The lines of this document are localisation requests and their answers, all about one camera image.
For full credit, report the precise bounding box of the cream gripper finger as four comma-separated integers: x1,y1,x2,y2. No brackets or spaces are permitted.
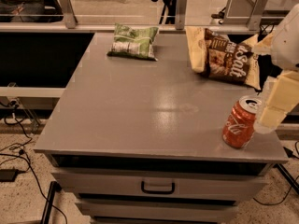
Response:
267,71,299,130

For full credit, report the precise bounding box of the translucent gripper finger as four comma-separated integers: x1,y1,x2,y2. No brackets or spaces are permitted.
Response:
253,77,277,134

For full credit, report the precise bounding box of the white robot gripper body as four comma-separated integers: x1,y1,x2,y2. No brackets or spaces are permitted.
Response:
271,4,299,71

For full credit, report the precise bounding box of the red coke can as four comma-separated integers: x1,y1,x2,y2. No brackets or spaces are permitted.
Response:
222,96,262,148

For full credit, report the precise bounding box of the brown sea salt chip bag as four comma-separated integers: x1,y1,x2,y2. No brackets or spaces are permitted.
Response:
185,26,271,91

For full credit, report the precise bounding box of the green chip bag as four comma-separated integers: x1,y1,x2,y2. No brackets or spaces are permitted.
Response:
107,23,159,61

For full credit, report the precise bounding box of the upper grey drawer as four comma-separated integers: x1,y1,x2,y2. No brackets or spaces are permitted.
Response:
52,168,265,202

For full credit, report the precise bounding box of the grey drawer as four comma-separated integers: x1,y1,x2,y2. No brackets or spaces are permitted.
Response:
52,168,265,202
76,199,238,222

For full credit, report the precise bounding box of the grey drawer cabinet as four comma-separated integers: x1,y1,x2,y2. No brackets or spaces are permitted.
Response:
36,33,287,224

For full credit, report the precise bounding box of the lower grey drawer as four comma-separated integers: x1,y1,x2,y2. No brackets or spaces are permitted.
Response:
76,199,238,222

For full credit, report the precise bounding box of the black metal floor leg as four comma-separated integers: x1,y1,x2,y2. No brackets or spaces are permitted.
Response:
40,181,62,224

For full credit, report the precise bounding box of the glass railing with metal posts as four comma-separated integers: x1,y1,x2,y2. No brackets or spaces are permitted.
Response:
0,0,299,34

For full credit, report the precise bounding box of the seated person behind glass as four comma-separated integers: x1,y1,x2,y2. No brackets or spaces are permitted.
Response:
0,0,64,24

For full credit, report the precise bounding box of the black power adapter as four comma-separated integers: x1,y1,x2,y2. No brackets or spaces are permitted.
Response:
0,169,19,182

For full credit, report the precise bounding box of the black cable right floor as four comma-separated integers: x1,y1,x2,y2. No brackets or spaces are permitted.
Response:
252,140,299,207

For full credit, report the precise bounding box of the black drawer handle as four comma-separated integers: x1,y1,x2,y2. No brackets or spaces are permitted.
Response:
140,181,176,195

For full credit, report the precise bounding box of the black floor cable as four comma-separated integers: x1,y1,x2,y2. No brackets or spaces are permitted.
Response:
0,100,69,224

